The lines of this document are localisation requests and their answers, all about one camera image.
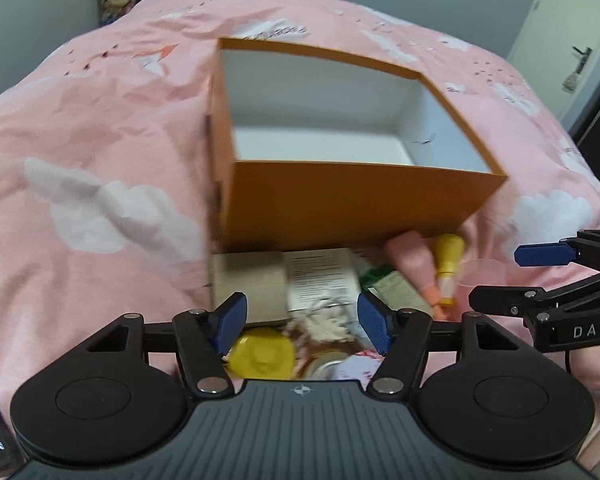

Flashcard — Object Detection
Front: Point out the green skincare box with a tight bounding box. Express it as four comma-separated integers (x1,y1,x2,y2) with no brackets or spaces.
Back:
358,264,434,316

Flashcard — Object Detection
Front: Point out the white knitted cloth item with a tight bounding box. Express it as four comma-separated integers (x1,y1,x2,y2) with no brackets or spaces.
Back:
286,299,354,344

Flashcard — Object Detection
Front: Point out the yellow round lid jar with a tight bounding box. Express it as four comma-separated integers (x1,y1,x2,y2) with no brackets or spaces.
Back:
227,327,296,380

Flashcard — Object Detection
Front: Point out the brown kraft cardboard box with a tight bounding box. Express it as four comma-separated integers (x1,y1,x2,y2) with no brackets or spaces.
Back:
210,252,289,326

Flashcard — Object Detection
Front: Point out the white printed text box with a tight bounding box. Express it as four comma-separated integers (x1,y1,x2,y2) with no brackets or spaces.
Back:
283,248,360,312

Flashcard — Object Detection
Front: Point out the pink tube orange cap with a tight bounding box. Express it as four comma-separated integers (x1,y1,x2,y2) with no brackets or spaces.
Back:
385,231,448,321

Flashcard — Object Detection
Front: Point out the yellow bulb dropper bottle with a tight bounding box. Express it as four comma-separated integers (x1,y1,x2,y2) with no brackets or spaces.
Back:
434,234,466,308

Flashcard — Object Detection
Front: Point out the gold metallic perfume bottle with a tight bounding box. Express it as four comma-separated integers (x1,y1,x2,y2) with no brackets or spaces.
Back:
302,348,356,380

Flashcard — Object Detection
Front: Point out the orange cardboard box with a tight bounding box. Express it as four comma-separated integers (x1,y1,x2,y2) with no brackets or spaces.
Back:
208,38,506,252

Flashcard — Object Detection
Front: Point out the pink cloud-print blanket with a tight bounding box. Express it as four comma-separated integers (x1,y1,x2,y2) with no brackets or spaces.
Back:
0,0,600,480

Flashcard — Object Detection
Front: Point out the white door with handle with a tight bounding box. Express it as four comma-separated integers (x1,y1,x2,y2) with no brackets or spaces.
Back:
507,0,600,120

